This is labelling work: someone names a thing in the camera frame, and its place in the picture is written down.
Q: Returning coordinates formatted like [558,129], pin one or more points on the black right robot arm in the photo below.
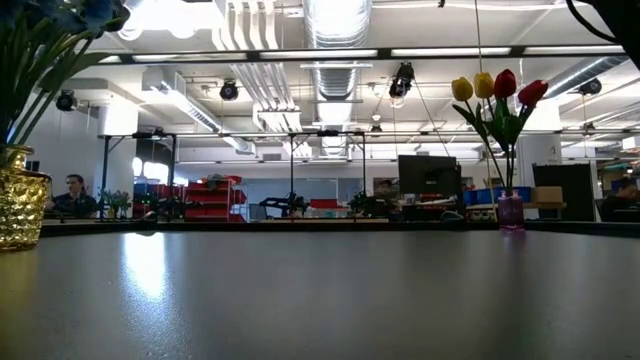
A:
[625,20]

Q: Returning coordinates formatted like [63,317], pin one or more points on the red bin shelf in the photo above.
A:
[212,200]

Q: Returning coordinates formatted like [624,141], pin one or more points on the blue storage bins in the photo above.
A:
[480,196]

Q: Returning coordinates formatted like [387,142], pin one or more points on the person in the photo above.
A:
[620,202]
[75,202]

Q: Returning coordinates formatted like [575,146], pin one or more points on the black metal rig frame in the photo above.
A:
[105,170]
[292,170]

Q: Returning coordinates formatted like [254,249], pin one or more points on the black computer monitor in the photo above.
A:
[429,175]

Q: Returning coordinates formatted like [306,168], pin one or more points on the purple glass vase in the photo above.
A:
[510,210]

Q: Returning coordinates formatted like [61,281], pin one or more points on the black panel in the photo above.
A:
[575,190]

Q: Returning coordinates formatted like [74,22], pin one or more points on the black background robot arm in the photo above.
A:
[280,202]

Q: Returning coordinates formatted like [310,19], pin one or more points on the gold textured glass vase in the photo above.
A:
[22,205]

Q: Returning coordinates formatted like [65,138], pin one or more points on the overhead light bar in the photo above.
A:
[320,53]

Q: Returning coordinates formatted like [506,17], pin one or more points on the black ceiling camera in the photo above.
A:
[402,80]
[66,101]
[229,91]
[591,87]

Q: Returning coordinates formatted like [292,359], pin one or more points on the white column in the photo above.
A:
[537,160]

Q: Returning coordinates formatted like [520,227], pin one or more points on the red artificial tulip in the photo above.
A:
[532,92]
[505,83]

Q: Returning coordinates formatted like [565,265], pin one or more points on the yellow artificial tulip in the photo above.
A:
[462,89]
[483,84]

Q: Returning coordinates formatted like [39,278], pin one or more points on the cardboard box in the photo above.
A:
[546,194]

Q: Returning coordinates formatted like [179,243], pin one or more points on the silver ventilation duct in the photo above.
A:
[337,75]

